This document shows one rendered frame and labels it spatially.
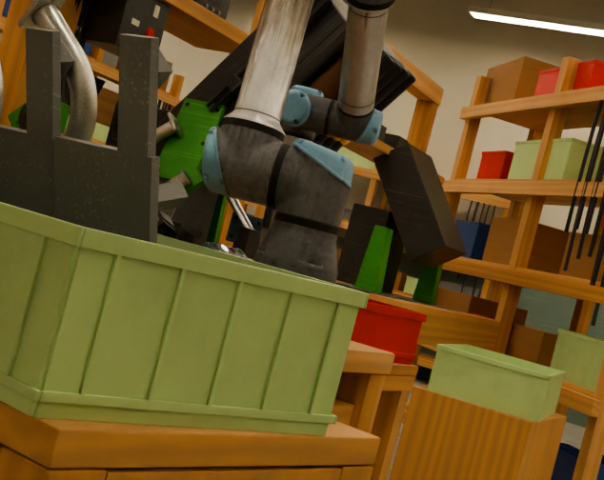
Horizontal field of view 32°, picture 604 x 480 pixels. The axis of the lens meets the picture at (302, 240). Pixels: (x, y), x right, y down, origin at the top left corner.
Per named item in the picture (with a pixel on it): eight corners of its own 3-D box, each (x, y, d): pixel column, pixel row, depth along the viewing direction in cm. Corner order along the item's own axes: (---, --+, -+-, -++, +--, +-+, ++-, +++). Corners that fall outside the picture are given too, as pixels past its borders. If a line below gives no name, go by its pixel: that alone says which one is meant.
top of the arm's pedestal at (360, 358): (391, 374, 194) (395, 353, 194) (309, 370, 166) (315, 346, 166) (247, 330, 210) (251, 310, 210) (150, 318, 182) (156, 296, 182)
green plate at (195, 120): (206, 199, 252) (239, 121, 257) (190, 184, 245) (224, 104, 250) (167, 189, 257) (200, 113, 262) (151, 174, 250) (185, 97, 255)
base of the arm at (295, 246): (348, 288, 191) (362, 234, 192) (312, 280, 178) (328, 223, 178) (276, 268, 198) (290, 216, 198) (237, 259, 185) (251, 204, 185)
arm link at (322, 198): (336, 226, 181) (356, 150, 181) (261, 207, 183) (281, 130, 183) (344, 230, 193) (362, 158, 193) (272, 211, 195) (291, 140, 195)
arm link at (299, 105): (330, 95, 216) (336, 101, 227) (277, 83, 218) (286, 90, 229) (320, 133, 217) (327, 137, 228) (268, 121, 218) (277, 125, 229)
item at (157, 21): (156, 64, 267) (171, 6, 268) (116, 44, 252) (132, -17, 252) (118, 57, 273) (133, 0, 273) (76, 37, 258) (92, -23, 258)
